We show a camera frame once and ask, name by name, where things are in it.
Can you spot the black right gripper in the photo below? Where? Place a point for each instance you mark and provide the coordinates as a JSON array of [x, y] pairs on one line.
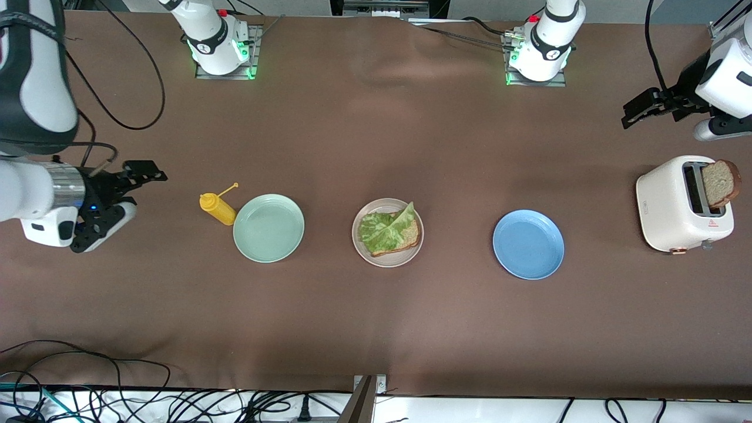
[[101, 187]]

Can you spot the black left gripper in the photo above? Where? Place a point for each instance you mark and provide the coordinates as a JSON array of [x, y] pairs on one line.
[[685, 89]]

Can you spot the yellow mustard squeeze bottle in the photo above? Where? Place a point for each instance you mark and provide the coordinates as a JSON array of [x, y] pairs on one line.
[[218, 210]]

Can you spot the green lettuce leaf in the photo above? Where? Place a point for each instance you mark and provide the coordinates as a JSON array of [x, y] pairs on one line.
[[382, 232]]

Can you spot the brown bread slice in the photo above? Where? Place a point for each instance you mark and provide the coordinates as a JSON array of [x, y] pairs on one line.
[[719, 183], [411, 235]]

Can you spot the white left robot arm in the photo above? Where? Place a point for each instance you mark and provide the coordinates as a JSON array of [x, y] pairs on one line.
[[546, 47]]

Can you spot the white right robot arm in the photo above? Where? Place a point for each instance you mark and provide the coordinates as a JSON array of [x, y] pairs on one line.
[[211, 41]]

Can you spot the mint green plate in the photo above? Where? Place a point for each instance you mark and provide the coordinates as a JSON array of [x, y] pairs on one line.
[[268, 229]]

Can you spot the blue plate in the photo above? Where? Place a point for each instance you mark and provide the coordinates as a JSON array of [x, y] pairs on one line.
[[529, 245]]

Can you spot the beige plate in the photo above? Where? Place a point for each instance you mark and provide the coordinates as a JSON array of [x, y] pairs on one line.
[[388, 262]]

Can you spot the white toaster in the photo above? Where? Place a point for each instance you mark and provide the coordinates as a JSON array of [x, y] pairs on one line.
[[664, 205]]

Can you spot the black equipment rack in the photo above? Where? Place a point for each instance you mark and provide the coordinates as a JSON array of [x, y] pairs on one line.
[[388, 7]]

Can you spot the brown table cover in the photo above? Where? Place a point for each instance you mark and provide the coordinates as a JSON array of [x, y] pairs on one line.
[[376, 329]]

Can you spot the black power plug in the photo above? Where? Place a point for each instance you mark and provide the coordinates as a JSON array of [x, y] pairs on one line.
[[304, 408]]

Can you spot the aluminium corner bracket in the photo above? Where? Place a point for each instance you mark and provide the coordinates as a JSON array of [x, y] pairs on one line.
[[718, 30]]

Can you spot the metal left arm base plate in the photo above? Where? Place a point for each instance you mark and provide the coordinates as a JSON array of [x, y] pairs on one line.
[[534, 84]]

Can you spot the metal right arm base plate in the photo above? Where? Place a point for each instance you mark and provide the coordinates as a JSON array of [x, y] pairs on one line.
[[252, 53]]

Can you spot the metal edge bracket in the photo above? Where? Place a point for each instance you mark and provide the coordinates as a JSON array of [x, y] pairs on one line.
[[367, 399]]

